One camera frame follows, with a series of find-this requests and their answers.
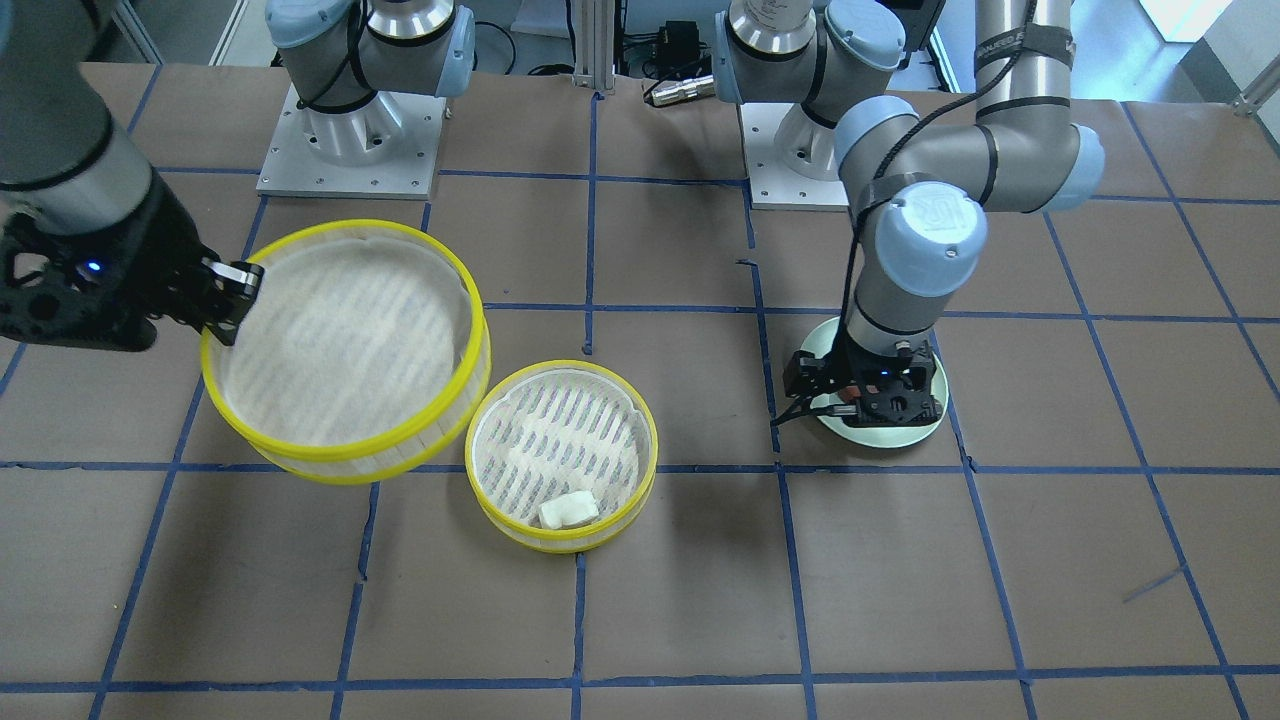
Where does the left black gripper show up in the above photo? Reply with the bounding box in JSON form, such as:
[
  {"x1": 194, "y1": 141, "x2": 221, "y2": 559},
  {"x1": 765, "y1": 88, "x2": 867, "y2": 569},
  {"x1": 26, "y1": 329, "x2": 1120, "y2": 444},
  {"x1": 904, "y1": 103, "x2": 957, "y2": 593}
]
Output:
[{"x1": 771, "y1": 334, "x2": 940, "y2": 428}]

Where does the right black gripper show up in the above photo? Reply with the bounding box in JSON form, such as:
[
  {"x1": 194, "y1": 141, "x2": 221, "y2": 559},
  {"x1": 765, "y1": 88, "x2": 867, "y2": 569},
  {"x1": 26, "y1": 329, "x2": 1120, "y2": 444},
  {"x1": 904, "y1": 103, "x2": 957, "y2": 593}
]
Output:
[{"x1": 1, "y1": 179, "x2": 266, "y2": 352}]

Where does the yellow steamer layer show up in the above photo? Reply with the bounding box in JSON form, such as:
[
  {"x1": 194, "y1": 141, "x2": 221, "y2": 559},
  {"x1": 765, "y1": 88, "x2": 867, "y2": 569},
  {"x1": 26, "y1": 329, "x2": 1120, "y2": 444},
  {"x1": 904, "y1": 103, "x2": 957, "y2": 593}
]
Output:
[
  {"x1": 465, "y1": 360, "x2": 659, "y2": 553},
  {"x1": 201, "y1": 219, "x2": 492, "y2": 486}
]

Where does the white bun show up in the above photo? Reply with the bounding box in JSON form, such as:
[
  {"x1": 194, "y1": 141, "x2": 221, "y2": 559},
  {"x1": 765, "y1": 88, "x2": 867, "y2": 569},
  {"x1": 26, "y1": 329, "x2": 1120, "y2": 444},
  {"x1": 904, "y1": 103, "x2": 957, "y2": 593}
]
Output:
[{"x1": 538, "y1": 489, "x2": 600, "y2": 530}]

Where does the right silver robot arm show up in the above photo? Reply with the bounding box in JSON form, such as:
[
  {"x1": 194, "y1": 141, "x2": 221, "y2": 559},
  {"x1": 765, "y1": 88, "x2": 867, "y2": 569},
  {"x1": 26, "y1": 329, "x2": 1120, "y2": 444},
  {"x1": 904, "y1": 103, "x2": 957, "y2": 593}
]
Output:
[{"x1": 3, "y1": 1, "x2": 476, "y2": 352}]

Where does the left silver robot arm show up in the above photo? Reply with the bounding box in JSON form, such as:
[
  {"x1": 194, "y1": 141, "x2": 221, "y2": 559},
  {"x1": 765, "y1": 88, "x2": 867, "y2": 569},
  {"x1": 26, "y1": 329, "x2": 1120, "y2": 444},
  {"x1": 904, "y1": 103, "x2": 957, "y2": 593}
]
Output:
[{"x1": 710, "y1": 1, "x2": 1105, "y2": 428}]

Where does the light green plate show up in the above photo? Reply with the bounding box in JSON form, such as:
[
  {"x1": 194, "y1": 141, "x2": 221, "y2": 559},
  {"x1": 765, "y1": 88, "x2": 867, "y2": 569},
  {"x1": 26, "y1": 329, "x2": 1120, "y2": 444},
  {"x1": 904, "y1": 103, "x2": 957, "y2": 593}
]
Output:
[{"x1": 800, "y1": 316, "x2": 950, "y2": 448}]

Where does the silver cylindrical connector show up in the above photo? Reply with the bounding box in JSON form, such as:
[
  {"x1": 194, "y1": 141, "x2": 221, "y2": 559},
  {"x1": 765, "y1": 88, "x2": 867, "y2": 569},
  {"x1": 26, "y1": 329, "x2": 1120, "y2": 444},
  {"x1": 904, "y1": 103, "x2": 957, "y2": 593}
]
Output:
[{"x1": 643, "y1": 76, "x2": 716, "y2": 108}]

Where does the black electronics box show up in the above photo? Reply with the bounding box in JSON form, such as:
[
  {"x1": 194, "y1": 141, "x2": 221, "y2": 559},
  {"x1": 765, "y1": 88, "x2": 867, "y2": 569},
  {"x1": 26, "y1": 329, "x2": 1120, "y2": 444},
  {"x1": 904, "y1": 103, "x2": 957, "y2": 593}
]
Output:
[{"x1": 653, "y1": 20, "x2": 701, "y2": 70}]

